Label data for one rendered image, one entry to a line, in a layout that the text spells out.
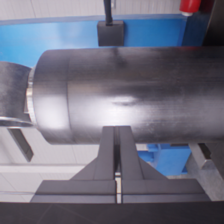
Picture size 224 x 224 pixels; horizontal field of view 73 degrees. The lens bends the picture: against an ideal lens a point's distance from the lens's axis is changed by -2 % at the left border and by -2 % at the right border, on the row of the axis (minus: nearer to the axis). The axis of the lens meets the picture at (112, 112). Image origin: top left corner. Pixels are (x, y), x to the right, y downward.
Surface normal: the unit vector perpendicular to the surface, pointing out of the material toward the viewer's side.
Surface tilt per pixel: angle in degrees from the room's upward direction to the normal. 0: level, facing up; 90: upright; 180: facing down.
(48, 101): 90
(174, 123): 90
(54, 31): 90
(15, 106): 132
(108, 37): 90
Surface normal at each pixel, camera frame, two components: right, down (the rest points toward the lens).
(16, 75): 0.57, -0.20
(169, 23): 0.00, 0.62
